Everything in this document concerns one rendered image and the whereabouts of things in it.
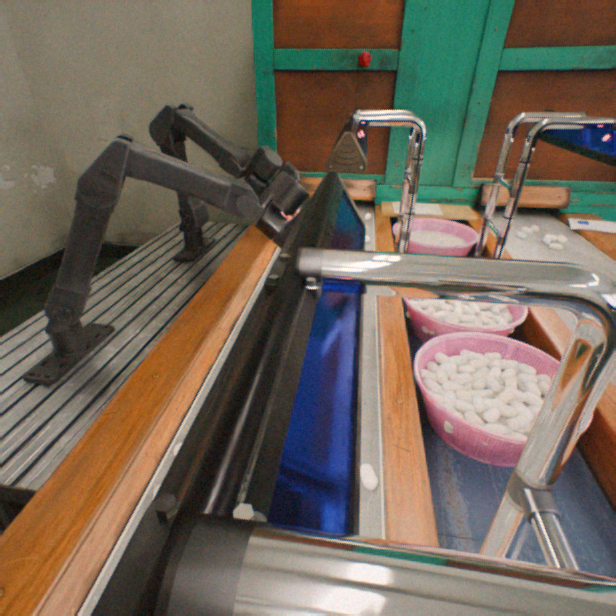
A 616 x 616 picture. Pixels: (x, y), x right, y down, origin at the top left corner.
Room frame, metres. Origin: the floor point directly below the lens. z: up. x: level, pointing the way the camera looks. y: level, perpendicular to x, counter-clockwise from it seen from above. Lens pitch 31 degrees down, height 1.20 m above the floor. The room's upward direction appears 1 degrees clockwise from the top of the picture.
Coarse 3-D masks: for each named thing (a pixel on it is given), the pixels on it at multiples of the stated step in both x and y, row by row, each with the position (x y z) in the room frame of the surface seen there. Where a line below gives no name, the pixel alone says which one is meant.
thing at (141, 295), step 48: (96, 288) 0.98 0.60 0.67; (144, 288) 0.98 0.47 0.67; (192, 288) 0.98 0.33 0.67; (48, 336) 0.74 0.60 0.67; (144, 336) 0.74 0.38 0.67; (0, 384) 0.58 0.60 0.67; (96, 384) 0.58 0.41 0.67; (0, 432) 0.46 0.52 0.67; (48, 432) 0.46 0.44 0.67; (0, 480) 0.37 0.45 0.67
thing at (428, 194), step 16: (384, 192) 1.53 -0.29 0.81; (400, 192) 1.52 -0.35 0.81; (432, 192) 1.51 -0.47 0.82; (448, 192) 1.50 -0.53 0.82; (464, 192) 1.49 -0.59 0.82; (576, 192) 1.45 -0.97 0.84; (592, 192) 1.44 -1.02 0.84; (608, 192) 1.43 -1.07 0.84; (368, 208) 1.56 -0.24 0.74; (480, 208) 1.57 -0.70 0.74; (496, 208) 1.57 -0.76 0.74; (528, 208) 1.58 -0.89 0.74; (544, 208) 1.60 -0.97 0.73; (576, 208) 1.44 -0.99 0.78; (592, 208) 1.44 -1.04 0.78; (608, 208) 1.43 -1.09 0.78
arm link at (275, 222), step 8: (272, 200) 0.79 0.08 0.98; (272, 208) 0.80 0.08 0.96; (280, 208) 0.79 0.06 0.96; (264, 216) 0.78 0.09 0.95; (272, 216) 0.78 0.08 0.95; (280, 216) 0.79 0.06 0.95; (256, 224) 0.78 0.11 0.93; (264, 224) 0.78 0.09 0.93; (272, 224) 0.78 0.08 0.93; (280, 224) 0.78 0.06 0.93; (264, 232) 0.78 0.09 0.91; (272, 232) 0.77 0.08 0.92
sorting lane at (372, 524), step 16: (368, 224) 1.36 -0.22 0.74; (256, 288) 0.86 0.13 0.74; (368, 304) 0.79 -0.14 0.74; (240, 320) 0.71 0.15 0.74; (368, 320) 0.72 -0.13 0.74; (368, 336) 0.65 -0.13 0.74; (224, 352) 0.60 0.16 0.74; (368, 352) 0.60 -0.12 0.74; (368, 368) 0.55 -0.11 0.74; (208, 384) 0.51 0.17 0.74; (368, 384) 0.51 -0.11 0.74; (368, 400) 0.47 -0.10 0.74; (192, 416) 0.43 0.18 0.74; (368, 416) 0.44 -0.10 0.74; (368, 432) 0.40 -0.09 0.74; (368, 448) 0.38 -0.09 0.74; (160, 464) 0.34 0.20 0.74; (160, 480) 0.32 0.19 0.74; (144, 496) 0.30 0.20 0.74; (368, 496) 0.30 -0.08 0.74; (368, 512) 0.28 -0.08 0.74; (128, 528) 0.26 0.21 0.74; (368, 528) 0.26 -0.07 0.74; (384, 528) 0.26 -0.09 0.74; (112, 560) 0.23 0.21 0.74; (96, 592) 0.20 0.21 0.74
